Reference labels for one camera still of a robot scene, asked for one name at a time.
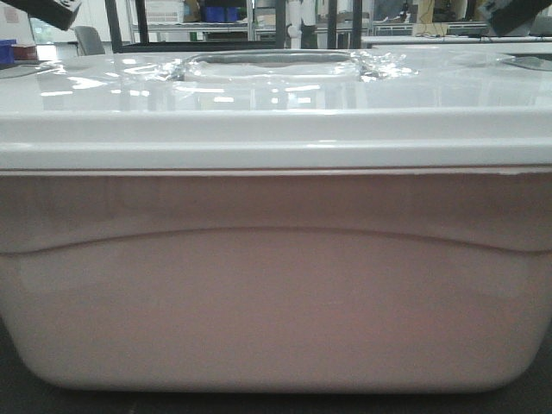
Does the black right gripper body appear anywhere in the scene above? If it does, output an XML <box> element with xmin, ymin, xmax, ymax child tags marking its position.
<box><xmin>477</xmin><ymin>0</ymin><xmax>551</xmax><ymax>36</ymax></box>

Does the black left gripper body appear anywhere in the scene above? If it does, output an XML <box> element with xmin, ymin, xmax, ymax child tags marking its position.
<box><xmin>3</xmin><ymin>0</ymin><xmax>82</xmax><ymax>31</ymax></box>

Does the white lidded storage bin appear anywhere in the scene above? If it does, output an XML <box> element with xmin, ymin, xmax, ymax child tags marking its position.
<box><xmin>1</xmin><ymin>47</ymin><xmax>551</xmax><ymax>393</ymax></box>

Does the small blue bin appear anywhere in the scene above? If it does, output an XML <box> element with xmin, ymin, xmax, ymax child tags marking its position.
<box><xmin>202</xmin><ymin>6</ymin><xmax>239</xmax><ymax>23</ymax></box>

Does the white table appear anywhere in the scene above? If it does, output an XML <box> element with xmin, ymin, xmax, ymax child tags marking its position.
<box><xmin>361</xmin><ymin>35</ymin><xmax>551</xmax><ymax>55</ymax></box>

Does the grey office chair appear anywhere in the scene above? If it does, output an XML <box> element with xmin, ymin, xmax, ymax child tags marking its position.
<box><xmin>73</xmin><ymin>26</ymin><xmax>105</xmax><ymax>56</ymax></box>

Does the black metal cart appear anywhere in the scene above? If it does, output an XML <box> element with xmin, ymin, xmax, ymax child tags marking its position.
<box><xmin>105</xmin><ymin>1</ymin><xmax>366</xmax><ymax>53</ymax></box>

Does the white perforated crate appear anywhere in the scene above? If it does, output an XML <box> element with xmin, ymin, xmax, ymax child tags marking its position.
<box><xmin>145</xmin><ymin>0</ymin><xmax>184</xmax><ymax>24</ymax></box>

